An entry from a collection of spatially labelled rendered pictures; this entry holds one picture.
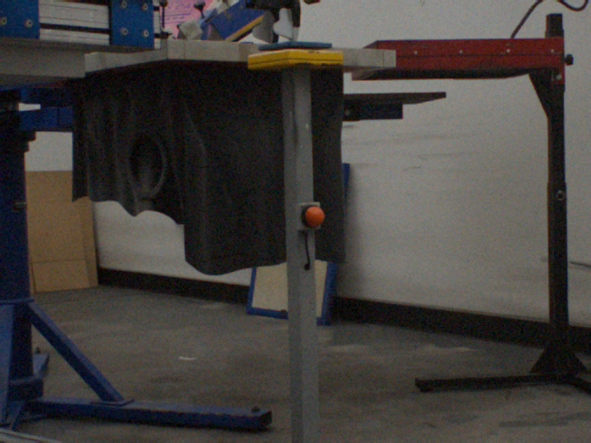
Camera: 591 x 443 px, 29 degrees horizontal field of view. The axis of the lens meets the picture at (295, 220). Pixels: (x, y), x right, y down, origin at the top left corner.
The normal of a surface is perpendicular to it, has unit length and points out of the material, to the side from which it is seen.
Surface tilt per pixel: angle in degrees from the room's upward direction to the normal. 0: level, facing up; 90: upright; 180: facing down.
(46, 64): 90
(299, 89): 90
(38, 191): 82
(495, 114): 90
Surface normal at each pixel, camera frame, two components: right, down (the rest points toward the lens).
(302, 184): 0.61, 0.03
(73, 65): 0.76, 0.01
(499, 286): -0.79, 0.05
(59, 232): 0.59, -0.18
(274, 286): -0.77, -0.16
